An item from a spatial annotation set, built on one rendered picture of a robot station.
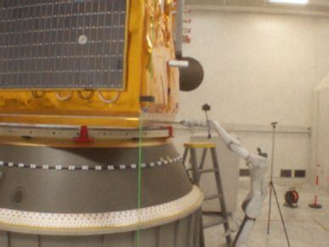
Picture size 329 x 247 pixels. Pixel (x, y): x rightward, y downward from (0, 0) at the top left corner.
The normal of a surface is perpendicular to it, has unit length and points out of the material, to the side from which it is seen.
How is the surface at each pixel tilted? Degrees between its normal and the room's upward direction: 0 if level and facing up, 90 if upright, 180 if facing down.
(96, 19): 90
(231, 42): 90
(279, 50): 90
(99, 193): 62
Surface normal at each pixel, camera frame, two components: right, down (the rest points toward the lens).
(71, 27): -0.13, 0.01
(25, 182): -0.02, -0.45
